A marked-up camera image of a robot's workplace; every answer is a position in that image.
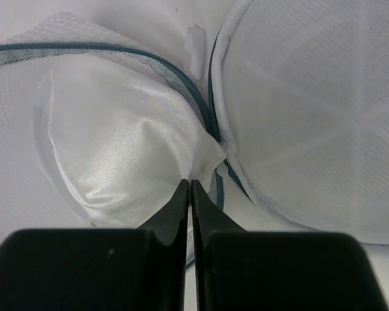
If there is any white satin bra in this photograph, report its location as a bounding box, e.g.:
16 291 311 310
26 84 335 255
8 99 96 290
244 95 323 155
48 57 226 227

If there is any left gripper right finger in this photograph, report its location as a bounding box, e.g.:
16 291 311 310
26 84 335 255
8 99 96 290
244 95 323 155
191 181 388 310

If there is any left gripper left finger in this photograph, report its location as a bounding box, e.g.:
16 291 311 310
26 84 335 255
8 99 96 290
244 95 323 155
0 180 190 310

